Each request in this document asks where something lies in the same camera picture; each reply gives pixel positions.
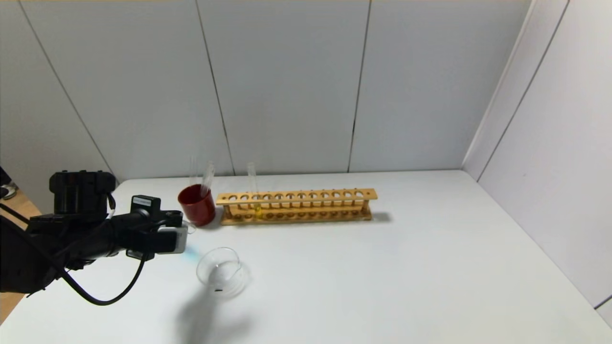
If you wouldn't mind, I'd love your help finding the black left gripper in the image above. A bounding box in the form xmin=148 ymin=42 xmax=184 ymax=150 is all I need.
xmin=109 ymin=195 xmax=184 ymax=261

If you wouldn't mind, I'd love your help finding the test tube with blue pigment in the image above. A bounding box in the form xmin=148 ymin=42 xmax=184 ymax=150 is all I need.
xmin=181 ymin=221 xmax=211 ymax=268

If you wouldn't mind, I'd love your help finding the test tube with yellow pigment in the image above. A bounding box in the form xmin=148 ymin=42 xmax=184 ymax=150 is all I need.
xmin=247 ymin=162 xmax=262 ymax=218

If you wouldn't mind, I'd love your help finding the wooden test tube rack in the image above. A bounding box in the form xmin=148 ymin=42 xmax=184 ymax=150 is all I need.
xmin=216 ymin=188 xmax=378 ymax=226

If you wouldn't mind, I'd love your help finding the dark red cup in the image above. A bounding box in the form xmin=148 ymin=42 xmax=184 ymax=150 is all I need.
xmin=178 ymin=184 xmax=217 ymax=227

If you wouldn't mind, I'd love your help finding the clear glass beaker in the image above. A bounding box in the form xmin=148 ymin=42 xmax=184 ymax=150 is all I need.
xmin=197 ymin=247 xmax=251 ymax=299

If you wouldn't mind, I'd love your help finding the dark shoe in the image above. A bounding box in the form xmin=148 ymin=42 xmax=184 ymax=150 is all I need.
xmin=0 ymin=166 xmax=18 ymax=201

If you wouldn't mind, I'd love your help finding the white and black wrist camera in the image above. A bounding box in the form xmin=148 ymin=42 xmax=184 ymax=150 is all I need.
xmin=126 ymin=226 xmax=188 ymax=261

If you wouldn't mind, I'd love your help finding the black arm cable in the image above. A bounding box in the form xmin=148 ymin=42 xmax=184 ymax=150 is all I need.
xmin=60 ymin=253 xmax=146 ymax=306

